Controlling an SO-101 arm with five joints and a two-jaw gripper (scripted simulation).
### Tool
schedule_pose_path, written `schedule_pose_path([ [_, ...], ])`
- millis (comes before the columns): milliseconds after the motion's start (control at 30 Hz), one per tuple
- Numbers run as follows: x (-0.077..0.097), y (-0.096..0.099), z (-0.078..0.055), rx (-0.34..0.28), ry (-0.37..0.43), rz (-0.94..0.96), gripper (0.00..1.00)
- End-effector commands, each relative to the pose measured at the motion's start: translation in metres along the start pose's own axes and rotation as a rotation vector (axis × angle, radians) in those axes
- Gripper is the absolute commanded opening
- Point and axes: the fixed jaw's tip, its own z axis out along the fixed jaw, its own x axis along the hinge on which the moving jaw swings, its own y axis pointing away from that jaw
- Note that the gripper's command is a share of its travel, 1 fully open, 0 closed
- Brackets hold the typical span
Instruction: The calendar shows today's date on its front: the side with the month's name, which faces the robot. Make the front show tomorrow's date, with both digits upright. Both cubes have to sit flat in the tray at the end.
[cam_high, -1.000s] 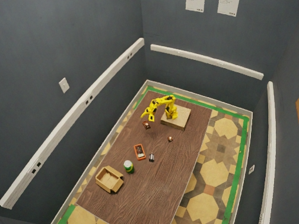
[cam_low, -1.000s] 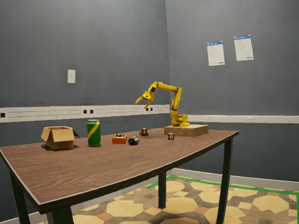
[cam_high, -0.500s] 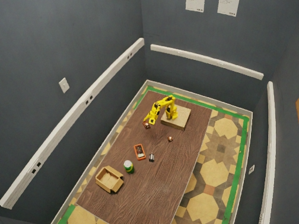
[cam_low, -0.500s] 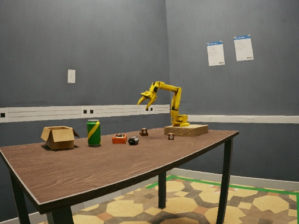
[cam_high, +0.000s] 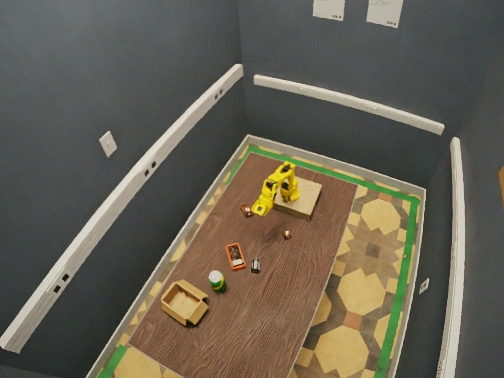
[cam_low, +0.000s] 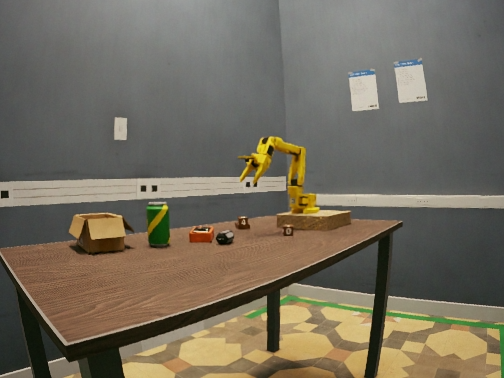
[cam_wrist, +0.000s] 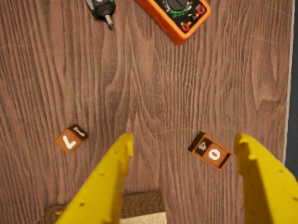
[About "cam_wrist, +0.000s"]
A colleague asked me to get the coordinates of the orange multimeter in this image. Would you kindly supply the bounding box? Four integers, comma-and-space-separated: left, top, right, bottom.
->
136, 0, 211, 45

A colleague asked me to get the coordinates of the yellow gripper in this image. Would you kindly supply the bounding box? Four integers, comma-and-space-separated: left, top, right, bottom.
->
55, 133, 298, 224

